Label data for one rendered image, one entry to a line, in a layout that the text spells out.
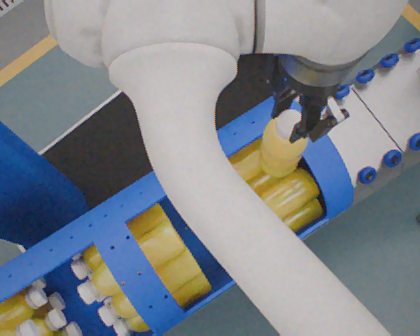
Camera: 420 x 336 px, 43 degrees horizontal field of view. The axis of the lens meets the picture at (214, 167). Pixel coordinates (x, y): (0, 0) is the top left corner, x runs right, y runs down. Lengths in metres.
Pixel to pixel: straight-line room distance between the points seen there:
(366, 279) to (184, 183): 1.91
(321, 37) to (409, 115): 1.00
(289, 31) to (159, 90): 0.11
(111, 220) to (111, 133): 1.21
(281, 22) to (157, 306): 0.68
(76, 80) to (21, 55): 0.28
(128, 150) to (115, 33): 1.76
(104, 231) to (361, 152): 0.67
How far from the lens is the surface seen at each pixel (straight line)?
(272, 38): 0.44
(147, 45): 0.40
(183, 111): 0.40
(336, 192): 1.05
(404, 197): 2.36
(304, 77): 0.55
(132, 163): 2.14
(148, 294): 0.98
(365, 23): 0.44
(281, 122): 0.79
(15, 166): 1.41
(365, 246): 2.28
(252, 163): 1.08
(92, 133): 2.21
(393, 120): 1.41
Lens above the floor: 2.19
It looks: 75 degrees down
